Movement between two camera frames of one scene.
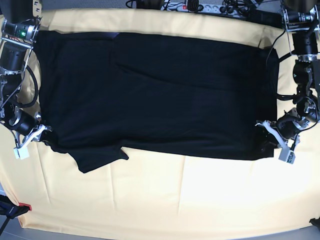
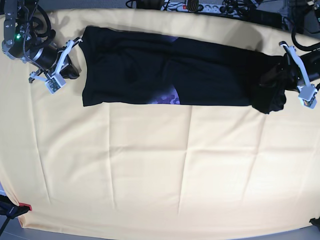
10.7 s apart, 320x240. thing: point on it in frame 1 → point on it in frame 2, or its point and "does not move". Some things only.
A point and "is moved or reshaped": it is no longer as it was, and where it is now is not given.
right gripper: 288,125 → 311,63
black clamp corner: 315,222 does not move
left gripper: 25,124 → 47,58
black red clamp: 10,209 does not move
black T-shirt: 103,92 is moved or reshaped
